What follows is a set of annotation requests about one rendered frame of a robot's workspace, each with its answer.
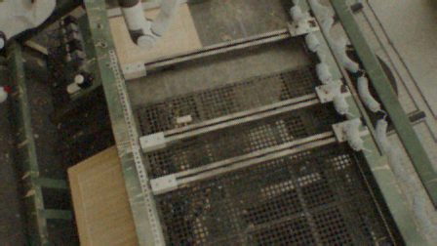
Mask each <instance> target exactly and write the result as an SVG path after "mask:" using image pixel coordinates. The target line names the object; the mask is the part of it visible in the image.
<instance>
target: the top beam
mask: <svg viewBox="0 0 437 246"><path fill-rule="evenodd" d="M284 1H285V3H286V5H287V8H288V9H289V13H290V10H291V8H293V7H294V6H295V5H296V3H297V0H284ZM298 7H299V8H300V10H301V13H302V14H303V15H304V13H308V11H310V8H309V7H308V5H307V2H306V1H305V0H298ZM308 14H309V13H308ZM307 34H310V32H308V33H305V34H302V35H301V36H300V38H301V39H302V41H303V44H304V46H305V48H306V50H307V53H308V55H309V56H310V59H311V60H312V63H313V64H314V66H315V69H316V68H317V67H319V66H317V67H316V65H317V64H319V63H322V60H323V58H324V55H326V57H325V59H324V62H323V64H326V65H327V68H328V69H329V73H330V74H332V81H340V78H341V77H343V76H342V75H341V74H340V71H339V69H338V66H337V65H336V62H335V60H334V57H333V56H332V53H331V51H330V50H329V47H328V46H327V43H326V41H325V39H324V36H323V35H322V32H321V31H320V30H318V31H311V34H315V36H317V41H318V42H319V43H320V46H319V50H320V51H323V52H324V53H325V54H324V53H321V52H319V51H315V52H312V51H310V49H309V48H308V47H307V45H306V43H305V36H306V35H307ZM333 101H334V100H333ZM333 101H331V103H332V106H333V108H334V111H335V112H336V116H337V117H338V121H339V123H342V122H344V121H350V120H352V119H357V118H360V117H362V116H361V114H360V111H359V109H358V108H357V105H356V104H355V101H354V100H353V99H352V95H351V96H349V97H346V98H345V102H346V103H347V105H348V106H349V108H348V112H349V113H350V114H352V115H354V116H355V117H353V116H350V114H347V113H344V114H338V111H337V110H336V108H335V107H334V103H333ZM334 102H335V101H334ZM359 126H360V127H357V128H358V130H359V131H360V132H362V131H367V129H366V128H365V126H364V127H363V126H362V123H360V125H359ZM360 139H361V140H362V141H363V143H362V145H363V146H362V147H364V148H365V149H368V150H369V151H371V152H368V151H366V150H364V149H359V150H358V151H357V150H356V149H355V150H354V149H353V148H352V147H351V148H352V151H353V152H354V154H355V157H356V159H357V162H358V163H359V165H360V168H361V170H362V173H363V174H364V178H365V179H366V180H367V183H368V185H369V188H370V190H371V191H372V195H373V196H374V199H375V200H376V204H377V205H378V208H379V210H380V212H381V214H382V216H383V219H384V220H385V224H386V225H387V227H388V229H389V231H390V234H391V236H392V239H393V241H394V242H395V245H396V246H426V244H425V241H424V240H423V236H422V235H421V234H420V231H419V229H418V227H417V225H416V222H415V220H414V218H413V216H412V213H411V211H410V210H409V207H408V206H407V203H406V201H405V200H404V197H403V196H402V192H401V191H400V188H399V187H398V185H397V183H396V182H395V179H394V178H393V176H392V173H391V171H390V168H389V167H388V166H387V163H386V161H385V159H384V157H383V156H380V154H379V153H378V149H377V148H376V145H375V143H374V140H373V139H372V136H371V135H370V134H369V135H367V136H361V137H360Z"/></svg>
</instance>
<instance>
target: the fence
mask: <svg viewBox="0 0 437 246"><path fill-rule="evenodd" d="M202 1H209V0H194V1H190V0H189V1H186V2H185V3H183V4H187V5H188V4H195V3H199V2H202ZM161 3H162V0H155V1H148V2H145V3H141V5H142V7H143V11H144V12H145V11H152V10H155V9H159V8H160V7H159V5H160V4H161ZM107 16H108V18H109V19H111V18H118V17H122V12H121V10H120V8H113V9H110V10H107Z"/></svg>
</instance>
